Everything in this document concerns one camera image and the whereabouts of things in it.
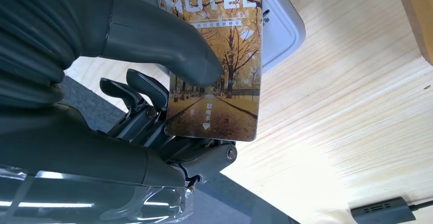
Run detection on white card reader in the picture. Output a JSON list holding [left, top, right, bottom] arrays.
[[98, 0, 307, 74]]

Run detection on black usb hub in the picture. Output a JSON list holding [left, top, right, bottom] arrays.
[[350, 197, 417, 224]]

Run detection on black hub cable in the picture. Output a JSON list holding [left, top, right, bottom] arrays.
[[409, 200, 433, 211]]

